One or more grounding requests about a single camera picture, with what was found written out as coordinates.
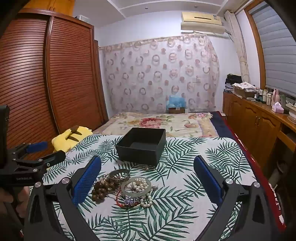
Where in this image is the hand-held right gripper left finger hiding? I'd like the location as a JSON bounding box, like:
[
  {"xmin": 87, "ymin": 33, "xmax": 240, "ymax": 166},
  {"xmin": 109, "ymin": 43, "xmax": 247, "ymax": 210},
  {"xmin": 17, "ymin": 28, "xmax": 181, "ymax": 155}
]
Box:
[{"xmin": 23, "ymin": 155, "xmax": 102, "ymax": 241}]

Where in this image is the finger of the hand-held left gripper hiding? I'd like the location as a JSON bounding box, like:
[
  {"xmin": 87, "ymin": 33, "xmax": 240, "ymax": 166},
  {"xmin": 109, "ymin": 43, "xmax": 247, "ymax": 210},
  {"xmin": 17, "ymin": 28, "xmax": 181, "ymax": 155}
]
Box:
[
  {"xmin": 9, "ymin": 142, "xmax": 48, "ymax": 161},
  {"xmin": 14, "ymin": 150, "xmax": 66, "ymax": 173}
]

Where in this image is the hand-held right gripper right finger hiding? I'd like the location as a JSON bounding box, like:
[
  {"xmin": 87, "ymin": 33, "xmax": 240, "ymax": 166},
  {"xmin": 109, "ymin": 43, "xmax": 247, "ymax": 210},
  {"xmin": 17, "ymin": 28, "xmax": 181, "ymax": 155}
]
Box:
[{"xmin": 193, "ymin": 155, "xmax": 274, "ymax": 241}]

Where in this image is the brown wooden bead bracelet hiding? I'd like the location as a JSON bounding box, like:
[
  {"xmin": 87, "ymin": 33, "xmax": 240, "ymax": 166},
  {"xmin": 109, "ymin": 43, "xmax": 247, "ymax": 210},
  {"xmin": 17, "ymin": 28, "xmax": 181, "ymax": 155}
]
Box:
[{"xmin": 91, "ymin": 175, "xmax": 112, "ymax": 204}]

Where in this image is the silver metal bangle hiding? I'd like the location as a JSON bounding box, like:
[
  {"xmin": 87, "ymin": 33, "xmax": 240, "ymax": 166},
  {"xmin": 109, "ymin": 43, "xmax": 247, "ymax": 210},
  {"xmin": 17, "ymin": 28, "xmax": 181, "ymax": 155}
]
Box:
[{"xmin": 109, "ymin": 169, "xmax": 131, "ymax": 185}]

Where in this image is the red bead bracelet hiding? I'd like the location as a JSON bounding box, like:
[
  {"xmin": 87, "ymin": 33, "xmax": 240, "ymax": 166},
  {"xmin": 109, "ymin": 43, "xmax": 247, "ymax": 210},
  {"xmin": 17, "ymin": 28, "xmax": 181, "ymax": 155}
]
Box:
[{"xmin": 115, "ymin": 190, "xmax": 142, "ymax": 208}]

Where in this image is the pale jade bangle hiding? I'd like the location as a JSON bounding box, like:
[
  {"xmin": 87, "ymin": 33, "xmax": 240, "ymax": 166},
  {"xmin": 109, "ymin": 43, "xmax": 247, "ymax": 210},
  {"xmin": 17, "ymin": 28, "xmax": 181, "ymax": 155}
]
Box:
[{"xmin": 121, "ymin": 177, "xmax": 152, "ymax": 198}]

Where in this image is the black square box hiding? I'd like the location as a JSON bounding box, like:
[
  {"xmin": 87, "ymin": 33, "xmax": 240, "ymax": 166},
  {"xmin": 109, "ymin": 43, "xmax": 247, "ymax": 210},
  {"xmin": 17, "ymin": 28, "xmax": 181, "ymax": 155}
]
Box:
[{"xmin": 115, "ymin": 127, "xmax": 166, "ymax": 166}]

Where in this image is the person's left hand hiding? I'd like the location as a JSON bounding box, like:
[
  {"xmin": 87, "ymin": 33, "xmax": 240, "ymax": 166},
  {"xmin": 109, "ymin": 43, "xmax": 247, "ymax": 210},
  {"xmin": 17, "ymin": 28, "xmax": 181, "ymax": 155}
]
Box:
[{"xmin": 0, "ymin": 187, "xmax": 23, "ymax": 218}]

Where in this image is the yellow plush pillow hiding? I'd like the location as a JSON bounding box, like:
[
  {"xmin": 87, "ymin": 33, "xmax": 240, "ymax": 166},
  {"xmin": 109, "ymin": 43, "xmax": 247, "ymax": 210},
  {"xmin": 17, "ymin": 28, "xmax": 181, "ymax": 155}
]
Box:
[{"xmin": 51, "ymin": 126, "xmax": 93, "ymax": 153}]

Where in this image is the leaf print tablecloth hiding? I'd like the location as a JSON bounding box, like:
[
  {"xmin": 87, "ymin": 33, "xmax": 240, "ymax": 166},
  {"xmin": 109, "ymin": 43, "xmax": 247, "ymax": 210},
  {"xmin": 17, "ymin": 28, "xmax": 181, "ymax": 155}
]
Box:
[{"xmin": 29, "ymin": 134, "xmax": 258, "ymax": 241}]

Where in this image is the dark blue blanket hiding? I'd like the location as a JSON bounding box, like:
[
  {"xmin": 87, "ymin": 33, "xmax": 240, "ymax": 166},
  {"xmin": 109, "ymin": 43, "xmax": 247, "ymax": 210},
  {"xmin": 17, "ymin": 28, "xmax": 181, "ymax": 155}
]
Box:
[{"xmin": 209, "ymin": 111, "xmax": 234, "ymax": 138}]

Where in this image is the brown louvered wooden wardrobe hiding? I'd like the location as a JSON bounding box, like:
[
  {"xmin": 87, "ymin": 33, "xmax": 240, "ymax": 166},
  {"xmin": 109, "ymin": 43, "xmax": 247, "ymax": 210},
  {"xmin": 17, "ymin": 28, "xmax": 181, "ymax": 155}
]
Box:
[{"xmin": 0, "ymin": 8, "xmax": 109, "ymax": 163}]

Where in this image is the floral bedspread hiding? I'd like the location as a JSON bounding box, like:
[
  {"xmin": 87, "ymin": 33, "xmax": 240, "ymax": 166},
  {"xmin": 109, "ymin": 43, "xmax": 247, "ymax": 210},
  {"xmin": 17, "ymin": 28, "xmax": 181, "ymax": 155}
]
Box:
[{"xmin": 92, "ymin": 111, "xmax": 219, "ymax": 138}]

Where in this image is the wooden side cabinet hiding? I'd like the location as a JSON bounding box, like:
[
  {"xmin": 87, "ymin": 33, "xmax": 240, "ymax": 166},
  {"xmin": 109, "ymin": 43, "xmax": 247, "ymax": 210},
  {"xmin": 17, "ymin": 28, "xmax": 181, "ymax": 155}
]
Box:
[{"xmin": 223, "ymin": 91, "xmax": 296, "ymax": 167}]

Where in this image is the blue plastic bag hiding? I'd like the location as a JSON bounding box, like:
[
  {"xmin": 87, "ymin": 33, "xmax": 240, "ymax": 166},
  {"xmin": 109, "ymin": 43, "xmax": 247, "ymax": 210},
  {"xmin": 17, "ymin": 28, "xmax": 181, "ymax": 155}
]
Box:
[{"xmin": 167, "ymin": 95, "xmax": 187, "ymax": 109}]

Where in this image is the cardboard box with cloth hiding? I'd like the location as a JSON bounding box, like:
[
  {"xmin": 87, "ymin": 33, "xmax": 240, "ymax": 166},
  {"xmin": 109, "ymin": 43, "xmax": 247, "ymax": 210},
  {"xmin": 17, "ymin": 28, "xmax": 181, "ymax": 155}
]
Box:
[{"xmin": 232, "ymin": 82, "xmax": 258, "ymax": 99}]

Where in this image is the pink tissue box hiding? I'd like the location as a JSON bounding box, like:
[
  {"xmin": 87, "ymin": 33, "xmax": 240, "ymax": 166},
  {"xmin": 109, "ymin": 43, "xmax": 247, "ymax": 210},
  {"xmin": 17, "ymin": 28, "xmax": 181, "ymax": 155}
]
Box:
[{"xmin": 271, "ymin": 103, "xmax": 284, "ymax": 114}]

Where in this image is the row of cosmetic bottles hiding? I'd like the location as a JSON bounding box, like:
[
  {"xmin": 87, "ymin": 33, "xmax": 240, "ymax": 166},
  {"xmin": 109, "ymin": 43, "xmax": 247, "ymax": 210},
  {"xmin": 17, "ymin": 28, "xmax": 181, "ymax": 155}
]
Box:
[{"xmin": 254, "ymin": 87, "xmax": 274, "ymax": 106}]

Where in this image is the pile of dark clothes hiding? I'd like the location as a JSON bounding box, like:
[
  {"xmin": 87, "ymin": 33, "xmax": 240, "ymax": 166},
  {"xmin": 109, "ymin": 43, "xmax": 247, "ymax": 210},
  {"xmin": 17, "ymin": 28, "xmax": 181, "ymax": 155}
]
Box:
[{"xmin": 225, "ymin": 74, "xmax": 243, "ymax": 91}]

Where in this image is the circle patterned sheer curtain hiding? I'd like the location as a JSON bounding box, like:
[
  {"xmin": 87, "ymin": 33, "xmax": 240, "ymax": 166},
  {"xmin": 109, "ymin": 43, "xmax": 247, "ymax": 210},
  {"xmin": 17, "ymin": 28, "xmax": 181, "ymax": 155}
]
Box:
[{"xmin": 99, "ymin": 34, "xmax": 220, "ymax": 114}]

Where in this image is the cream lace curtain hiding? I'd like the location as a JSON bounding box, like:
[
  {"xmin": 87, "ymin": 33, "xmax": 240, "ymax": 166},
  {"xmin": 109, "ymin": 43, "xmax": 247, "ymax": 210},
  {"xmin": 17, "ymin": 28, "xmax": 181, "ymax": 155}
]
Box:
[{"xmin": 224, "ymin": 10, "xmax": 252, "ymax": 84}]

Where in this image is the grey window blind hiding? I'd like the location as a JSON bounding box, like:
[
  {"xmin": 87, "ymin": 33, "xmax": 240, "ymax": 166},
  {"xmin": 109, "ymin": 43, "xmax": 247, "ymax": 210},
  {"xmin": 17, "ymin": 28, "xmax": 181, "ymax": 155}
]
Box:
[{"xmin": 250, "ymin": 1, "xmax": 296, "ymax": 100}]

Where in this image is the beige air conditioner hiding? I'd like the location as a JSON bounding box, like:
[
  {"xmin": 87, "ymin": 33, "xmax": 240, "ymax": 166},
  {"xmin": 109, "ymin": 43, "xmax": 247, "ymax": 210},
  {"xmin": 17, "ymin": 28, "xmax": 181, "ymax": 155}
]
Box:
[{"xmin": 181, "ymin": 11, "xmax": 228, "ymax": 36}]

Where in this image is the wooden window frame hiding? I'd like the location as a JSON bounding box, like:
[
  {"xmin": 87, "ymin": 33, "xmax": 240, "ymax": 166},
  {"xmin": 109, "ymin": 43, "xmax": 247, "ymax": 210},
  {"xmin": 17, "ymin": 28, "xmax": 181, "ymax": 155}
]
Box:
[{"xmin": 244, "ymin": 5, "xmax": 269, "ymax": 90}]

